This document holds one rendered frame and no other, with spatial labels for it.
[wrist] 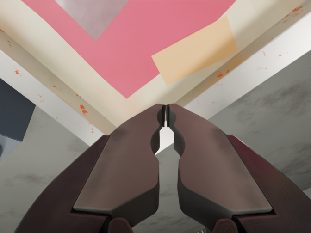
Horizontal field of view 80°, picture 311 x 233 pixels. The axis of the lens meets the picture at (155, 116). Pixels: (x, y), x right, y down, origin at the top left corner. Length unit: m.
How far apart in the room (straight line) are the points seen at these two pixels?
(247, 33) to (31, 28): 0.28
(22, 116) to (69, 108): 0.37
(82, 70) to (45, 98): 0.06
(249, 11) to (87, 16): 0.20
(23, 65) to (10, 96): 0.38
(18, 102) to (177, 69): 0.52
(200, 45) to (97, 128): 0.19
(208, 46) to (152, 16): 0.08
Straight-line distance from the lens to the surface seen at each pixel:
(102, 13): 0.28
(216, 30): 0.27
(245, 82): 0.26
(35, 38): 0.32
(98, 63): 0.29
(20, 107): 0.67
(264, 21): 0.29
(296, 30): 0.27
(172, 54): 0.27
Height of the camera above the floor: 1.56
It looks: 43 degrees down
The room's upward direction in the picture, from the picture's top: 165 degrees clockwise
